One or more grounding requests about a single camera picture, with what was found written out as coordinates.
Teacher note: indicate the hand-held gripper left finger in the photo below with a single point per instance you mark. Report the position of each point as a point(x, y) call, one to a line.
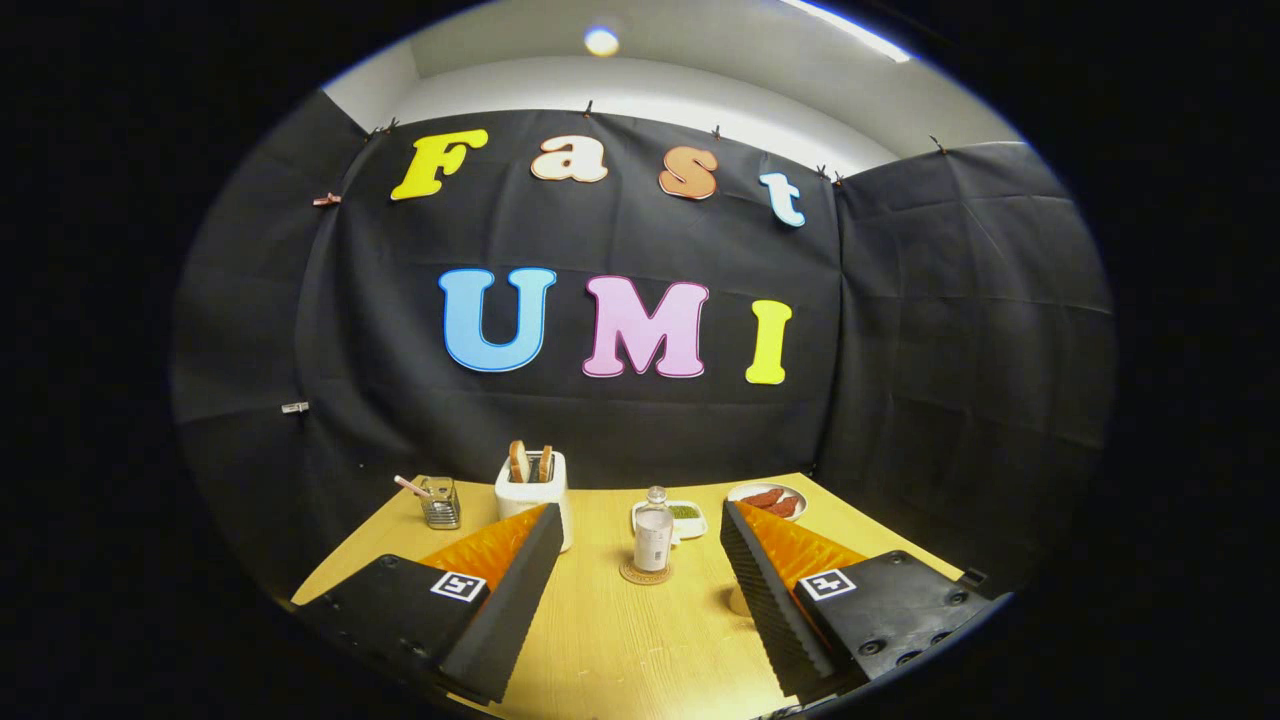
point(510, 620)

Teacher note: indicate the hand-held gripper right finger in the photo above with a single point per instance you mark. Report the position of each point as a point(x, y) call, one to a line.
point(770, 620)

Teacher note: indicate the round brown coaster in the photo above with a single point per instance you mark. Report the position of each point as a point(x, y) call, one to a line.
point(635, 576)

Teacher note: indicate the clear juice bottle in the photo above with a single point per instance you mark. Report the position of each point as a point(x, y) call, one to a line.
point(653, 545)

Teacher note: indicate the wooden table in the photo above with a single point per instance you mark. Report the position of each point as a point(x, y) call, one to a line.
point(620, 650)

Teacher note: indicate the white toaster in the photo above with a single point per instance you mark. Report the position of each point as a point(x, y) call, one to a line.
point(530, 500)

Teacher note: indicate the white divided bean dish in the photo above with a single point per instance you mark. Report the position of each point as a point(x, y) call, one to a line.
point(690, 520)

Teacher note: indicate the white round plate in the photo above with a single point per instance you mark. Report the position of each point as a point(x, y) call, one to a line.
point(757, 487)

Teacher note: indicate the toasted bread slice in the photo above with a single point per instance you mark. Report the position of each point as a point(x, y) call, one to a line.
point(545, 464)
point(519, 461)

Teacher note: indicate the pink striped straw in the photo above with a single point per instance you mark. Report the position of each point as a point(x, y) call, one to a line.
point(412, 486)

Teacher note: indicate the black backdrop cloth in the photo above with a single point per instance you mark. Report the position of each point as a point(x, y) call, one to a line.
point(900, 350)

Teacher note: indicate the round ceiling light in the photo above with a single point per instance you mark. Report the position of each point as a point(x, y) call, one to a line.
point(601, 41)

